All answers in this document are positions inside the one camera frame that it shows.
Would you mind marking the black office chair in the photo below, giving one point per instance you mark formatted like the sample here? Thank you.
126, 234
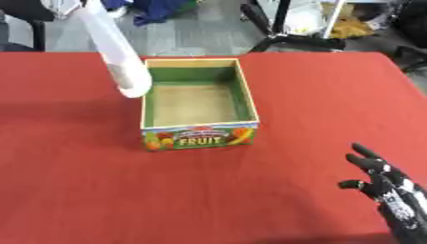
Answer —
412, 28

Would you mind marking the white bag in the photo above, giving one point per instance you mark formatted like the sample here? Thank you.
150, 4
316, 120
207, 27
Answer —
304, 19

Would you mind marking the yellow bag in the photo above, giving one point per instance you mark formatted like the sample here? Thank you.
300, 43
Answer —
350, 25

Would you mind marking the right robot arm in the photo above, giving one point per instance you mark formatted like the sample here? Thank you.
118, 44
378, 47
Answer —
411, 235

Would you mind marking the white frame post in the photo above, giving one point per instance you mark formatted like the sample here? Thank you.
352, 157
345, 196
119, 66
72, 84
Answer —
333, 17

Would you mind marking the black tripod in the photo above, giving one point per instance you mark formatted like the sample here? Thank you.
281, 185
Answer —
278, 35

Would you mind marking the cardboard box with green inside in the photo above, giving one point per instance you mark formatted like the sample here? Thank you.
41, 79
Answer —
197, 105

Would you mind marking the blue cloth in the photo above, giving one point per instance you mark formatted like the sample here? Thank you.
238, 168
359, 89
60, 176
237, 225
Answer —
161, 9

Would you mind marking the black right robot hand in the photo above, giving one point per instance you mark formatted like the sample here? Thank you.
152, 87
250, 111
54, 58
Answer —
383, 187

